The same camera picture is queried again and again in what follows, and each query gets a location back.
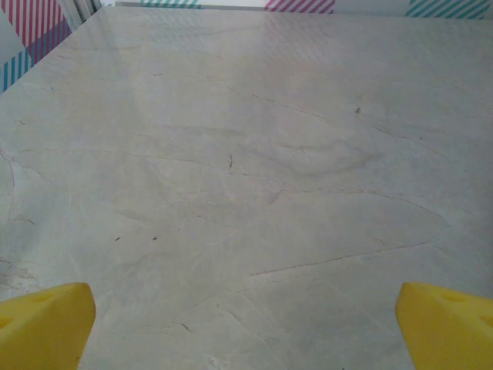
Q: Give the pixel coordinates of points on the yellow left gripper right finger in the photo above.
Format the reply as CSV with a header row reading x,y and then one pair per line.
x,y
450,335

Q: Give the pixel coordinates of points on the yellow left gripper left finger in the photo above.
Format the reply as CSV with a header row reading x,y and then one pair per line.
x,y
42,327

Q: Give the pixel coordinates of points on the aluminium frame post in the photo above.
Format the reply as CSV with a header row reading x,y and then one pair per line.
x,y
89,7

